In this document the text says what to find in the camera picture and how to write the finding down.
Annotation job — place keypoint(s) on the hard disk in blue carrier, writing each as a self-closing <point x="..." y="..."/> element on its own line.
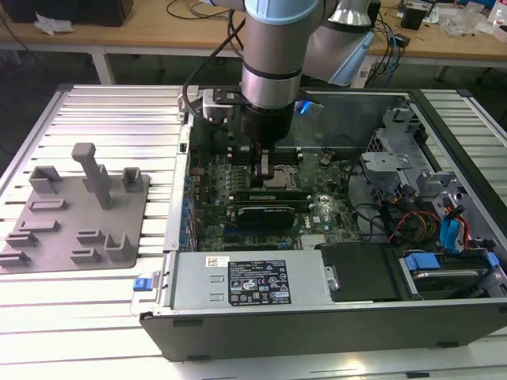
<point x="421" y="263"/>

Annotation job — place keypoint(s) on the silver finned chipset heatsink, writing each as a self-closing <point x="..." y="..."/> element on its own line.
<point x="315" y="241"/>

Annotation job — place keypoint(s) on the blue case latch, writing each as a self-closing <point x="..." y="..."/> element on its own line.
<point x="143" y="285"/>

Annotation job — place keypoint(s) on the CPU socket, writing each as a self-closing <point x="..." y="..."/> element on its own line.
<point x="291" y="189"/>

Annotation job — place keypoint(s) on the silver power supply box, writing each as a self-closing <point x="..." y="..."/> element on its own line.
<point x="186" y="277"/>

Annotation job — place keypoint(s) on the silver CPU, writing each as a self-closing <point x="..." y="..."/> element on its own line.
<point x="279" y="180"/>

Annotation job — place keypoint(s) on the silver case corner bracket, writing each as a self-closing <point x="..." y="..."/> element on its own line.
<point x="191" y="93"/>

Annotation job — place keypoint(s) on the large black box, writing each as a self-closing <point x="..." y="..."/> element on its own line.
<point x="71" y="12"/>

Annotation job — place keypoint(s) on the white printed box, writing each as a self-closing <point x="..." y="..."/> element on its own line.
<point x="499" y="16"/>

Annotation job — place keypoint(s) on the white labelled adapter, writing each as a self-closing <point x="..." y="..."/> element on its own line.
<point x="363" y="76"/>

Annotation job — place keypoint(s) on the crumpled white paper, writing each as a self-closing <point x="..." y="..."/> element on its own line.
<point x="53" y="23"/>

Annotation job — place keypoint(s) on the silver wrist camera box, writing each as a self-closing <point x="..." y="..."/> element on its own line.
<point x="216" y="112"/>

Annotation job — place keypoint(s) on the RAM slot white clips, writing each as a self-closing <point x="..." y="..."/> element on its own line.
<point x="295" y="149"/>
<point x="286" y="157"/>

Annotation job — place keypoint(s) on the gray parts rack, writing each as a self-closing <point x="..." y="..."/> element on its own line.
<point x="59" y="221"/>

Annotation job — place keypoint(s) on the round coin battery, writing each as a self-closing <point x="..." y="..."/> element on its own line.
<point x="325" y="160"/>

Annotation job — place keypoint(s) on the clear plastic bags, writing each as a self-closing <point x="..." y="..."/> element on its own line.
<point x="463" y="23"/>

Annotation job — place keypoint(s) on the silver drive cage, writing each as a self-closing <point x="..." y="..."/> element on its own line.
<point x="386" y="162"/>

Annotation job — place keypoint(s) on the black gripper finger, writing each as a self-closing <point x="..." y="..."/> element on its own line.
<point x="264" y="164"/>

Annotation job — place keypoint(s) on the wooden desk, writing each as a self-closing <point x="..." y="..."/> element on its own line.
<point x="158" y="35"/>

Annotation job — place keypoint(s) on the black plastic shroud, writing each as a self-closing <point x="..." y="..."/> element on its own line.
<point x="356" y="273"/>

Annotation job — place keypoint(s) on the open black PC case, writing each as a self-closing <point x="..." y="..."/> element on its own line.
<point x="317" y="332"/>

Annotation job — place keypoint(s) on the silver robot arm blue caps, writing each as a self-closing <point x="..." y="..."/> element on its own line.
<point x="273" y="47"/>

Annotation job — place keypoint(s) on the small black box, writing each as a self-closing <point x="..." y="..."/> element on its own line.
<point x="402" y="40"/>

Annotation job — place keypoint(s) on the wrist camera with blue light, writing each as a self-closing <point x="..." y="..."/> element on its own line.
<point x="307" y="109"/>

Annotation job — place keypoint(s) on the green motherboard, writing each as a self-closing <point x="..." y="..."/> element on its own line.
<point x="328" y="221"/>

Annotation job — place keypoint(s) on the green RAM stick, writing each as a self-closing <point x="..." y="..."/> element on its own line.
<point x="273" y="196"/>

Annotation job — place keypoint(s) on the black graphics card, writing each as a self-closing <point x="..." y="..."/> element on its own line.
<point x="267" y="217"/>

